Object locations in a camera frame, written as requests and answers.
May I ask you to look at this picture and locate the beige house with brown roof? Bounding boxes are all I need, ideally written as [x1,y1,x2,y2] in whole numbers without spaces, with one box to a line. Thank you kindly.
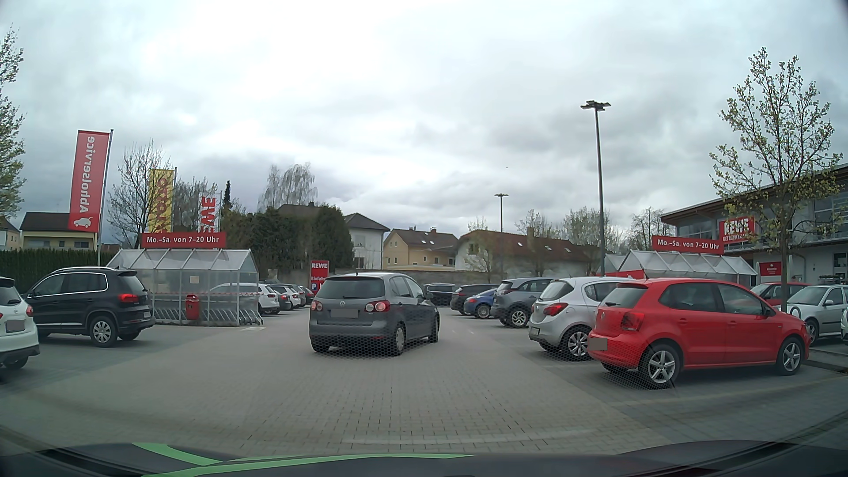
[382,227,459,269]

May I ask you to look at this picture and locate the black car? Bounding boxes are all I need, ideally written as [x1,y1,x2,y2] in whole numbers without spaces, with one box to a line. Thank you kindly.
[424,283,460,307]

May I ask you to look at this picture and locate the white house with dark roof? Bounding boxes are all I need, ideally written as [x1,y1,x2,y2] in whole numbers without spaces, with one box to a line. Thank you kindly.
[277,203,391,270]

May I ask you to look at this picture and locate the dark car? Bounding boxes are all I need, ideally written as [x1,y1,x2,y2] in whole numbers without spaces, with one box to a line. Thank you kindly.
[450,284,499,315]

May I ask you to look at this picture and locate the blue car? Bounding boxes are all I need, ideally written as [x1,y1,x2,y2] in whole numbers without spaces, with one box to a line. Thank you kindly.
[463,288,498,319]

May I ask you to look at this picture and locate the grey hatchback car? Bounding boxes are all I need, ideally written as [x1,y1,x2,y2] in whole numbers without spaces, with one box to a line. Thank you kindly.
[309,272,441,357]

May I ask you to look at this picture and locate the white house with brown roof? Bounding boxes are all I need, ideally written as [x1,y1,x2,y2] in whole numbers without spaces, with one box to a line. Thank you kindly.
[454,228,601,279]

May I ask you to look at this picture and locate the grey suv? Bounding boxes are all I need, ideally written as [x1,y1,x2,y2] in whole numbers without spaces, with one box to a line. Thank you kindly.
[490,277,552,329]

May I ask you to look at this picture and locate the dark evergreen trees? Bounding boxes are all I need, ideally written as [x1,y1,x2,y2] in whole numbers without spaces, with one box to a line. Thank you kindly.
[220,180,355,279]

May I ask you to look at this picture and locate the bare birch tree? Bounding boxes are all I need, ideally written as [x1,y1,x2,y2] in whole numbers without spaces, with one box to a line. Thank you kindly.
[258,162,319,212]

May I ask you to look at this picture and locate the row of parked cars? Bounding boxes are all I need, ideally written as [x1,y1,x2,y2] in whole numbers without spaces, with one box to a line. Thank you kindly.
[209,282,316,316]

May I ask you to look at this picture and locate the grey paved car park ground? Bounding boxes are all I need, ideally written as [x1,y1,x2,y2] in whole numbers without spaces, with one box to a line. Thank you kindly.
[0,306,848,459]

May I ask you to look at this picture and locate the silver hatchback car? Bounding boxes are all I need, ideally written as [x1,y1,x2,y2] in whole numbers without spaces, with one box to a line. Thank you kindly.
[528,276,632,362]

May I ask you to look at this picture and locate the row of bare trees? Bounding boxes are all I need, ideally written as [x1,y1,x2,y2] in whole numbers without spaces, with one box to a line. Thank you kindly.
[514,206,677,254]

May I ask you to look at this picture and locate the white and red banner flag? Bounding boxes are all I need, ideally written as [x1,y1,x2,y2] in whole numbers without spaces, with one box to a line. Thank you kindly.
[197,192,223,233]

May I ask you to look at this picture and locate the car's own bonnet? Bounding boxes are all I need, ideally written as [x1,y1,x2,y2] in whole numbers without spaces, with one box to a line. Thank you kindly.
[0,440,848,477]

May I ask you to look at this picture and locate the glass trolley shelter with sign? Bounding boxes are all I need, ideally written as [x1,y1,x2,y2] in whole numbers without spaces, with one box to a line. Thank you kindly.
[604,235,759,287]
[106,231,264,327]

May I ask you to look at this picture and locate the yellow banner flag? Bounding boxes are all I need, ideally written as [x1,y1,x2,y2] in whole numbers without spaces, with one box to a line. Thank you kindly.
[147,167,178,234]

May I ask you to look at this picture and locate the red hatchback car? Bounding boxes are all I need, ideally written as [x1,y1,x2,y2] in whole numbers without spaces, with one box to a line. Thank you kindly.
[587,277,811,390]

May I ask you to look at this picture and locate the red banner flag on pole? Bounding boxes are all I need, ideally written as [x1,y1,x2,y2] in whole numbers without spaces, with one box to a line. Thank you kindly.
[68,129,114,267]

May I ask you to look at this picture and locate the black suv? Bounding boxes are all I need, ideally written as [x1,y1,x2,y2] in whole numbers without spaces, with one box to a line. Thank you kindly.
[24,266,156,348]

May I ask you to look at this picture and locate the young tree with light leaves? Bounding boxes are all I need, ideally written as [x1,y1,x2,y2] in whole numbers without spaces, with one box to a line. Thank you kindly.
[709,46,848,312]

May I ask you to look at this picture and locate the yellow house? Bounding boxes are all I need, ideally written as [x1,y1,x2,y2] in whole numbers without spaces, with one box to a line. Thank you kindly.
[19,211,98,251]

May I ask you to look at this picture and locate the green hedge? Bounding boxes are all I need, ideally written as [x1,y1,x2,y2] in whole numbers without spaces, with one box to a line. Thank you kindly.
[0,248,117,295]

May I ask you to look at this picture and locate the supermarket building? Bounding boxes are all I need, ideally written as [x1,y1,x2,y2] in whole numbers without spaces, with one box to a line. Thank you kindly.
[660,163,848,286]

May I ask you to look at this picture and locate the white car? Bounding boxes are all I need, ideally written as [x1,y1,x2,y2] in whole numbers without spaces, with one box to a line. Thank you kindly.
[0,276,41,371]

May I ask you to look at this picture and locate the tree with sparse leaves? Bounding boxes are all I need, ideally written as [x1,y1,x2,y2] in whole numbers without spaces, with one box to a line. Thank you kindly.
[0,28,27,220]

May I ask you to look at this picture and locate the tall double lamp post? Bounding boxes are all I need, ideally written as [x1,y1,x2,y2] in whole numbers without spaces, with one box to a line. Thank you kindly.
[580,100,612,278]

